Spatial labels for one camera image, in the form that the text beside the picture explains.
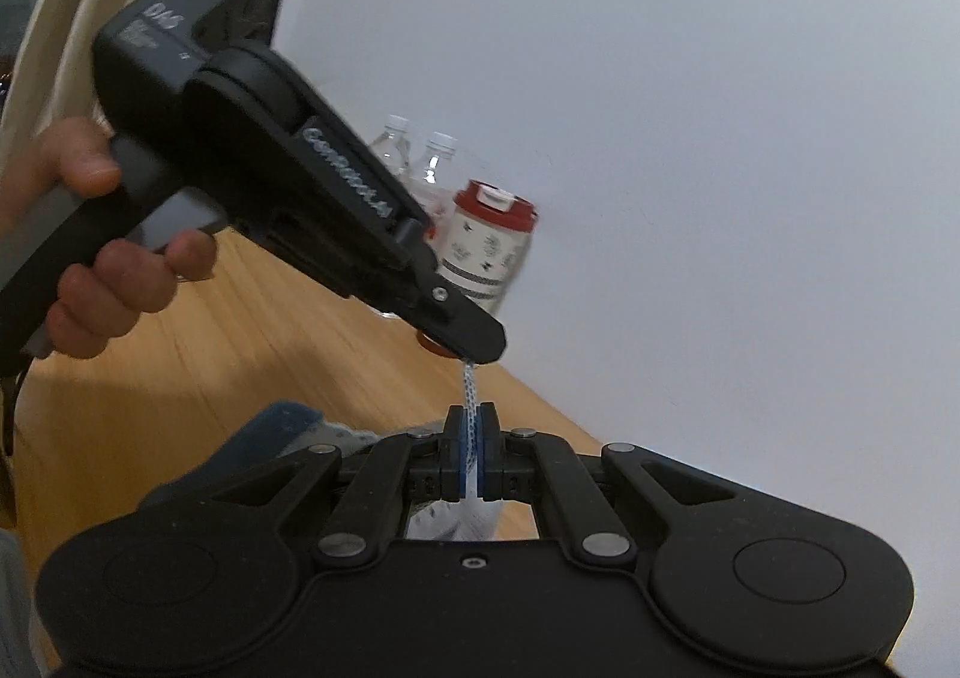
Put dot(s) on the person's left hand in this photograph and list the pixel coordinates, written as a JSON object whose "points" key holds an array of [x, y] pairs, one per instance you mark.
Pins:
{"points": [[112, 288]]}

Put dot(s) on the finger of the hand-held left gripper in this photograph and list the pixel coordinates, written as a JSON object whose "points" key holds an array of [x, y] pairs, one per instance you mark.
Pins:
{"points": [[457, 325]]}

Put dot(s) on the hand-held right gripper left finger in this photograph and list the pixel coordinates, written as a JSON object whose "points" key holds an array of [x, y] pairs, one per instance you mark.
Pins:
{"points": [[454, 457]]}

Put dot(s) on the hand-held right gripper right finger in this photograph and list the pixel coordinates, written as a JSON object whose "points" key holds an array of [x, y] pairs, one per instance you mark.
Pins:
{"points": [[489, 457]]}

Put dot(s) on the clear plastic water bottle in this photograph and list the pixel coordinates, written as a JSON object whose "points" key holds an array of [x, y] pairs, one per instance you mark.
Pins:
{"points": [[394, 149], [436, 164]]}

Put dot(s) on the red-lidded white patterned canister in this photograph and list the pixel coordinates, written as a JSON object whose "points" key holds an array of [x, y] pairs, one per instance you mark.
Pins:
{"points": [[487, 250]]}

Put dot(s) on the white blue-patterned shoelace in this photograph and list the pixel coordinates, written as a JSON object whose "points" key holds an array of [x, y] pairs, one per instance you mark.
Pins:
{"points": [[469, 415]]}

